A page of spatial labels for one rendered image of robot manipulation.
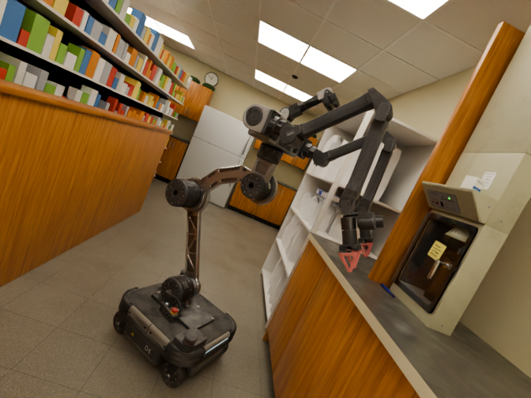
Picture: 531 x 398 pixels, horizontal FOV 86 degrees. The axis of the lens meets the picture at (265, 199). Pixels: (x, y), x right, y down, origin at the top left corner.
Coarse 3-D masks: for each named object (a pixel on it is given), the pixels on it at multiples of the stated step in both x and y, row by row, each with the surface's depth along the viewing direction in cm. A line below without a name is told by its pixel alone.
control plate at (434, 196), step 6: (432, 192) 132; (438, 192) 128; (432, 198) 134; (438, 198) 130; (444, 198) 125; (450, 198) 121; (456, 198) 117; (432, 204) 136; (444, 204) 127; (450, 204) 122; (456, 204) 119; (450, 210) 124; (456, 210) 120
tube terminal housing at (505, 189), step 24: (456, 168) 136; (480, 168) 122; (504, 168) 111; (528, 168) 107; (480, 192) 117; (504, 192) 108; (528, 192) 108; (456, 216) 124; (504, 216) 109; (480, 240) 110; (504, 240) 111; (480, 264) 112; (456, 288) 113; (432, 312) 116; (456, 312) 115
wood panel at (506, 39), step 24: (504, 24) 133; (504, 48) 135; (480, 72) 136; (504, 72) 137; (480, 96) 138; (456, 120) 139; (456, 144) 141; (432, 168) 143; (408, 216) 146; (408, 240) 148; (384, 264) 150
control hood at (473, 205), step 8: (424, 184) 136; (432, 184) 130; (440, 184) 125; (424, 192) 139; (448, 192) 121; (456, 192) 116; (464, 192) 111; (472, 192) 107; (464, 200) 113; (472, 200) 109; (480, 200) 108; (488, 200) 108; (440, 208) 131; (464, 208) 115; (472, 208) 111; (480, 208) 108; (488, 208) 108; (464, 216) 117; (472, 216) 112; (480, 216) 109; (488, 216) 109
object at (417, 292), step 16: (432, 224) 134; (448, 224) 125; (464, 224) 117; (416, 240) 140; (432, 240) 130; (448, 240) 121; (464, 240) 114; (416, 256) 136; (448, 256) 118; (400, 272) 142; (416, 272) 131; (448, 272) 115; (416, 288) 127; (432, 288) 119; (432, 304) 116
